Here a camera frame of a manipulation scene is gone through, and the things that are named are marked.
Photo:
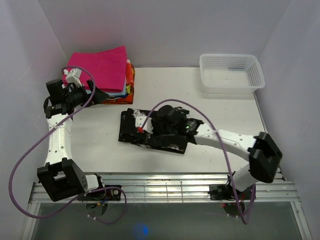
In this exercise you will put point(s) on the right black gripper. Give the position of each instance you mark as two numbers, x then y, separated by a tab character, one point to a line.
156	118

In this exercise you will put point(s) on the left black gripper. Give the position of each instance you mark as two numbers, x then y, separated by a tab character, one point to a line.
99	96

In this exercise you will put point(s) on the black white patterned trousers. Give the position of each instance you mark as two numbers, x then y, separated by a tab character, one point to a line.
128	133

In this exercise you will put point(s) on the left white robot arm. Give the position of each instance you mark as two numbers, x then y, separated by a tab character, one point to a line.
60	176

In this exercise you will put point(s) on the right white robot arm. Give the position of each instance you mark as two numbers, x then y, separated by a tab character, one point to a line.
262	154

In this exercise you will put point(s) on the folded pink cloth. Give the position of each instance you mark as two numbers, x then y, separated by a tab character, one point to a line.
92	61

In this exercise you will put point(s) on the folded light blue cloth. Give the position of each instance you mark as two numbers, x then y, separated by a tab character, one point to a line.
117	95

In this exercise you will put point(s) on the folded orange patterned cloth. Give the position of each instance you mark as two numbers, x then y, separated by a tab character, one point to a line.
128	85

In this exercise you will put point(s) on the white plastic basket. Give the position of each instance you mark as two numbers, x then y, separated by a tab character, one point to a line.
230	73

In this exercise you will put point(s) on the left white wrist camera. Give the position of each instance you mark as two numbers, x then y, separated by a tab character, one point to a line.
73	76

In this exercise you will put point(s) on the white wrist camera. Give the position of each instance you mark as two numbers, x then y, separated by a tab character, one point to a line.
73	76
144	123

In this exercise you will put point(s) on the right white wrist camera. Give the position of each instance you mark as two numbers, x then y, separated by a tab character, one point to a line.
144	123

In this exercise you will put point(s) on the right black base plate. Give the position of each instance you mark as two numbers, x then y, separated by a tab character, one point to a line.
225	192

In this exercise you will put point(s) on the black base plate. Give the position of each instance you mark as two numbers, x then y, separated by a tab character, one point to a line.
225	192
111	194

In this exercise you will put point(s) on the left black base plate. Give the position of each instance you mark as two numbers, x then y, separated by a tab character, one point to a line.
111	194

